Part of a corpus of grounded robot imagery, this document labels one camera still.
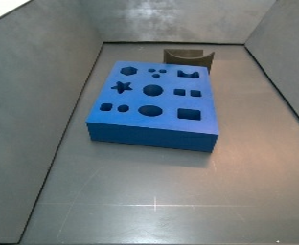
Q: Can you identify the blue foam shape board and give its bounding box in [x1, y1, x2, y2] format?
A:
[85, 61, 219, 152]

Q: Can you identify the dark grey curved block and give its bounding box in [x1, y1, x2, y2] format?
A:
[164, 49, 215, 70]

